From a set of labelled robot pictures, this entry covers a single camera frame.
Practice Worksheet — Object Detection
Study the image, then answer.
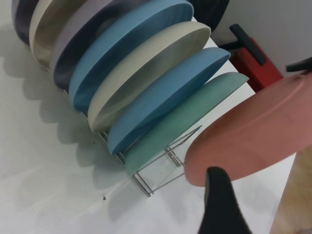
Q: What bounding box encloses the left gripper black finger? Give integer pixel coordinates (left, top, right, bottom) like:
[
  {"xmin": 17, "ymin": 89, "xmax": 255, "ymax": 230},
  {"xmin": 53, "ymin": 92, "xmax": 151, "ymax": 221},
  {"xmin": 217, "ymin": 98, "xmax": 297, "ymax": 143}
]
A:
[{"xmin": 198, "ymin": 167, "xmax": 254, "ymax": 234}]

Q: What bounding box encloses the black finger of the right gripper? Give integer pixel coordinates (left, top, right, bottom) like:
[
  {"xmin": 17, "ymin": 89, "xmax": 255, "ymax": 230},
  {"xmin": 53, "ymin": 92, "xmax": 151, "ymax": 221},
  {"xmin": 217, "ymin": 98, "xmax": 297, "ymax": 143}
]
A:
[{"xmin": 286, "ymin": 57, "xmax": 312, "ymax": 73}]

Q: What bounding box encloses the pink round plate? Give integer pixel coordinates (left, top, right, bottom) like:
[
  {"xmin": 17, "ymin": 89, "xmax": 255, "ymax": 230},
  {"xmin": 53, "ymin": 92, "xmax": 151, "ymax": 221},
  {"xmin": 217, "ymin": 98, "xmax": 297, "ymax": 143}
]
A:
[{"xmin": 184, "ymin": 72, "xmax": 312, "ymax": 188}]

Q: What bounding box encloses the green plate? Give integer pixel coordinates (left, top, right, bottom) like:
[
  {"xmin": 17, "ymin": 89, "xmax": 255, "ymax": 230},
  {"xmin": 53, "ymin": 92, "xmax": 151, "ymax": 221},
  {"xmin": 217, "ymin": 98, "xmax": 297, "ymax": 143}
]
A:
[{"xmin": 125, "ymin": 72, "xmax": 250, "ymax": 175}]

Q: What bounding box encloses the blue plate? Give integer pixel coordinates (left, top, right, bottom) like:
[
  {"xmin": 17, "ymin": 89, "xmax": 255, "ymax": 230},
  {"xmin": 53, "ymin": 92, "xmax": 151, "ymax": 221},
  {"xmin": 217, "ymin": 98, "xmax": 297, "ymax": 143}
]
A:
[
  {"xmin": 108, "ymin": 47, "xmax": 232, "ymax": 155},
  {"xmin": 69, "ymin": 0, "xmax": 195, "ymax": 113}
]

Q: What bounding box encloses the beige plate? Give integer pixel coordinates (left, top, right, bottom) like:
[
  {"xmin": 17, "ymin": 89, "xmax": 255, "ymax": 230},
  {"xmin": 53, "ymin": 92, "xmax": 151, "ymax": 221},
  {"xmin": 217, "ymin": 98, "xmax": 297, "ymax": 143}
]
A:
[
  {"xmin": 29, "ymin": 0, "xmax": 86, "ymax": 68},
  {"xmin": 87, "ymin": 21, "xmax": 212, "ymax": 134}
]

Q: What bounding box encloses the dark purple plate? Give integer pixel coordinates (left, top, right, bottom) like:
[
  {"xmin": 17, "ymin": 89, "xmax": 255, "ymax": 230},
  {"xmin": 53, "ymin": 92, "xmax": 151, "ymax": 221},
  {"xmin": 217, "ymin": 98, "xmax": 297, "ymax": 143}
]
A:
[
  {"xmin": 50, "ymin": 0, "xmax": 147, "ymax": 91},
  {"xmin": 12, "ymin": 0, "xmax": 39, "ymax": 47}
]

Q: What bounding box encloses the red and black object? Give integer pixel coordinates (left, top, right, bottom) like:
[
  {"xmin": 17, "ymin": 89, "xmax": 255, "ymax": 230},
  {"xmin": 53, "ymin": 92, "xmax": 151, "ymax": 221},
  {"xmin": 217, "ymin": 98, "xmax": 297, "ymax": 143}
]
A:
[{"xmin": 217, "ymin": 23, "xmax": 285, "ymax": 94}]

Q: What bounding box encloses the dark navy rounded object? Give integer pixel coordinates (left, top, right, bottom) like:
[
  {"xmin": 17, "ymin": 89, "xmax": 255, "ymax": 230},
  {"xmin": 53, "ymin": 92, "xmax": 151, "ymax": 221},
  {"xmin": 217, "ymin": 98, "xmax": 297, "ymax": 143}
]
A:
[{"xmin": 187, "ymin": 0, "xmax": 231, "ymax": 34}]

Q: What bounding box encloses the silver wire plate rack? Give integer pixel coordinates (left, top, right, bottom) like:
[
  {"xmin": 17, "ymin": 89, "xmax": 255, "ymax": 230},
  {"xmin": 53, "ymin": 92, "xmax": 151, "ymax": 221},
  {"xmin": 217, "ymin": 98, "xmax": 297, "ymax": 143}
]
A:
[{"xmin": 46, "ymin": 68, "xmax": 203, "ymax": 197}]

